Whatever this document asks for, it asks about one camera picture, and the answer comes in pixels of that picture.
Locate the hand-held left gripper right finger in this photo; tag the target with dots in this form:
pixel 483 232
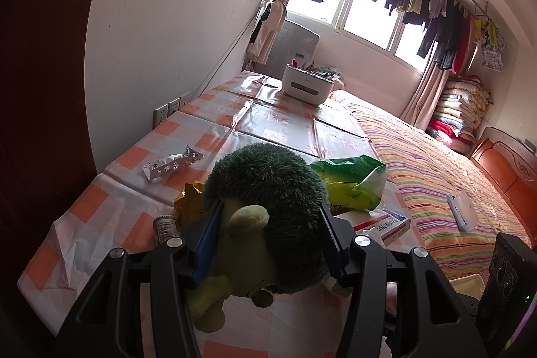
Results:
pixel 332 247

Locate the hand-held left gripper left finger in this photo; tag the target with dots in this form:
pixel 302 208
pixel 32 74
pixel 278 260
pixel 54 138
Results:
pixel 209 234

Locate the yellow snack wrapper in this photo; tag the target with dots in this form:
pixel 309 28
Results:
pixel 191 207

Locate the white plastic bin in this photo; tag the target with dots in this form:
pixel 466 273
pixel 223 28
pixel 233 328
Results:
pixel 467 286

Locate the white red blue medicine box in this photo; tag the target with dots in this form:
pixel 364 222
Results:
pixel 386 226

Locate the green hedgehog plush toy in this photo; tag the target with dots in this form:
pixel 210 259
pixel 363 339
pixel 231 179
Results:
pixel 268 182

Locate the silver blister pack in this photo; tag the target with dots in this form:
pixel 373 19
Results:
pixel 168 167

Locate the green plastic bag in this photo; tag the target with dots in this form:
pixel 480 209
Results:
pixel 348 182

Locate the blue white lint brush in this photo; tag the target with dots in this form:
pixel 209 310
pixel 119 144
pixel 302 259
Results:
pixel 463 211

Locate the wooden bed headboard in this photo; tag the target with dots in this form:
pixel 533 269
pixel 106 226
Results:
pixel 507 169

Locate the bed with striped cover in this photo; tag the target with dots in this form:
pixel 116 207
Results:
pixel 419 165

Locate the white desktop organizer box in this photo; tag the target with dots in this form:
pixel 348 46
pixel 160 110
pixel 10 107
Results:
pixel 306 87

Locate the pile of small clothes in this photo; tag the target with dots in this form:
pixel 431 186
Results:
pixel 331 75

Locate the stack of folded quilts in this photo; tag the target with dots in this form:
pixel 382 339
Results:
pixel 461 114

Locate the grey floor air conditioner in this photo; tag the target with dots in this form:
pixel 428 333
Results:
pixel 293 47

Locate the row of hanging clothes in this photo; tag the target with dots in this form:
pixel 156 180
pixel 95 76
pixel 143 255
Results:
pixel 440 18

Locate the wall socket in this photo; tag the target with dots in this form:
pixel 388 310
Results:
pixel 174 107
pixel 160 117
pixel 184 99

